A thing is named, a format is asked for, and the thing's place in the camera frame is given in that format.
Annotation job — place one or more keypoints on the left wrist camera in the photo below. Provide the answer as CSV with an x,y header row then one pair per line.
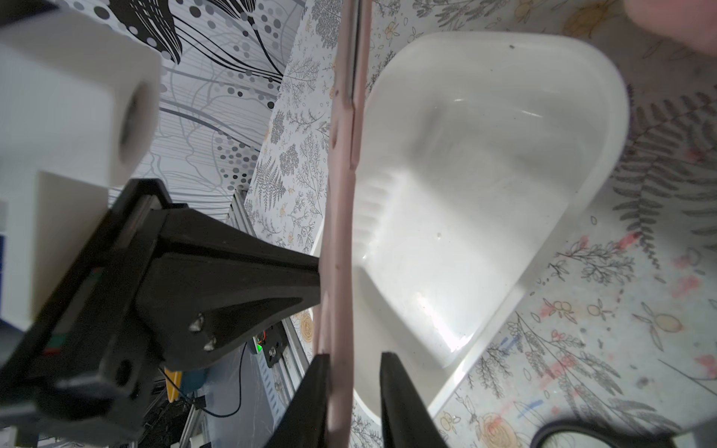
x,y
79,107

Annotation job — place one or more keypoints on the white plastic storage box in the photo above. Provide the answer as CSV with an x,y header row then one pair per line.
x,y
480,150

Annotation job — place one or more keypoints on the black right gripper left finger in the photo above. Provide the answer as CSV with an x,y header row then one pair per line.
x,y
304,424

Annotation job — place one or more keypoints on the rose gold scissors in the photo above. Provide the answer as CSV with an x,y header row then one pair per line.
x,y
333,332

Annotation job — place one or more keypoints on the pink plush pig toy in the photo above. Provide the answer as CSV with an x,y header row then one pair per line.
x,y
689,22

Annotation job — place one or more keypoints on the medium black handled scissors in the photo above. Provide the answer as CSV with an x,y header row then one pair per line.
x,y
596,435

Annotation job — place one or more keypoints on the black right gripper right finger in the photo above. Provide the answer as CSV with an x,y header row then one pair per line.
x,y
405,420

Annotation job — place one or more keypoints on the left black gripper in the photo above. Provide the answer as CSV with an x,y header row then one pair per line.
x,y
158,285

